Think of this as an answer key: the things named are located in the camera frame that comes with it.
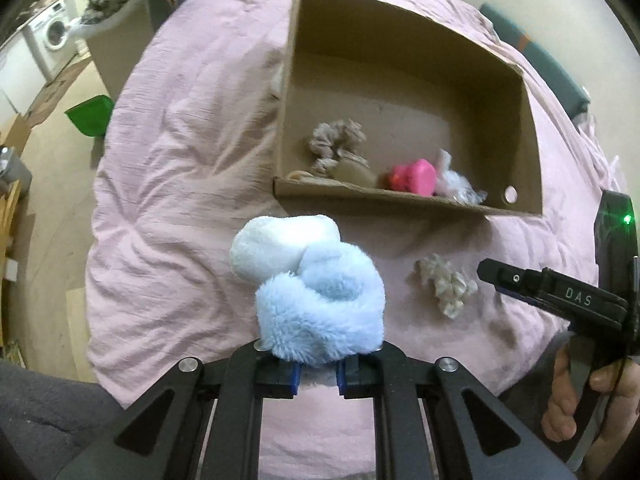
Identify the grey waste bin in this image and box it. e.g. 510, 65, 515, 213
0, 146, 34, 196

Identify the laundry basket with clothes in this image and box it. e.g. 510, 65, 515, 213
86, 0, 174, 104

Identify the green dustpan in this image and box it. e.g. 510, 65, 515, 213
65, 95, 115, 139

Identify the small cardboard floor box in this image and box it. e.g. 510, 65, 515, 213
0, 112, 34, 154

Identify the person's grey trouser leg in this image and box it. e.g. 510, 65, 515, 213
0, 360, 127, 480

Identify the white washing machine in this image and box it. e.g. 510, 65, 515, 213
25, 0, 81, 81

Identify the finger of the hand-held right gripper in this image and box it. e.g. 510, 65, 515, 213
476, 258, 547, 307

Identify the wooden chair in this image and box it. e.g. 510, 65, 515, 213
0, 180, 24, 311

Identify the teal cushion with orange stripe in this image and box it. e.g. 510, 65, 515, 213
477, 2, 591, 116

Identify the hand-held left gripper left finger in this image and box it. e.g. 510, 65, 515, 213
55, 340, 301, 480

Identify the clear plastic pouch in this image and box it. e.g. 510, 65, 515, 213
434, 148, 489, 206

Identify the white kitchen cabinet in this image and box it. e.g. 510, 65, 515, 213
0, 25, 54, 116

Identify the person's right hand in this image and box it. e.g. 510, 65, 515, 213
542, 344, 640, 444

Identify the white crumpled fabric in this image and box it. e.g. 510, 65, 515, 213
575, 115, 627, 197

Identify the light blue fluffy cloth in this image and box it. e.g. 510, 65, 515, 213
229, 214, 386, 364

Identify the cream ruffled scrunchie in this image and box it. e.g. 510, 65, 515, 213
414, 253, 479, 320

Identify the pink makeup sponge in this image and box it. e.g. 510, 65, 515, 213
383, 158, 439, 196

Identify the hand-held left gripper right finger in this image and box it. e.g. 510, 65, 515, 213
337, 342, 577, 480

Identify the pink bed blanket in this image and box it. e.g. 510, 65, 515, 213
85, 0, 622, 467

